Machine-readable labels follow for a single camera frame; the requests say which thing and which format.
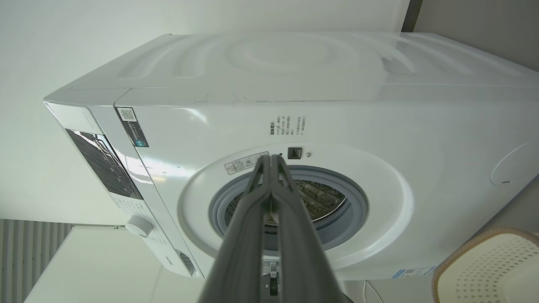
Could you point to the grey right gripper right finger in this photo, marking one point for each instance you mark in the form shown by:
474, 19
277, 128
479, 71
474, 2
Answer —
299, 261

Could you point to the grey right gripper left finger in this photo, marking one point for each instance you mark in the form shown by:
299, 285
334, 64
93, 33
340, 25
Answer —
242, 252

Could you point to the stainless steel washing machine drum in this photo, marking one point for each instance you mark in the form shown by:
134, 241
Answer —
324, 201

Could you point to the white washing machine dial knob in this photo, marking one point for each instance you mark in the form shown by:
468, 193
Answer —
139, 226

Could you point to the black glossy control display panel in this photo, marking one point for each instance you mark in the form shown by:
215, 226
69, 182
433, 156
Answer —
103, 162

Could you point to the beige perforated laundry basket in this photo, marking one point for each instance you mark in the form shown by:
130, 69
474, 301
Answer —
484, 269

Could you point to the white warning sticker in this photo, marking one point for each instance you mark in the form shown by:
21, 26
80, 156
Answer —
244, 163

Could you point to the blue energy label sticker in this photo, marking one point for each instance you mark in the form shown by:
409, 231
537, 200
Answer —
412, 272

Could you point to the white cabinet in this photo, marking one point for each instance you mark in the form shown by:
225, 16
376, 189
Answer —
97, 269

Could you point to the white front-load washing machine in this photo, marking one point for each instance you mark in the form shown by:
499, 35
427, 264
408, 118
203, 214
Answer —
379, 118

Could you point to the QR code sticker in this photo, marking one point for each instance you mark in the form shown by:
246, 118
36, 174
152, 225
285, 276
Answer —
131, 126

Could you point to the grey ribbed curtain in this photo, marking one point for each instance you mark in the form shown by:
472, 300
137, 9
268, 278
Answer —
25, 261

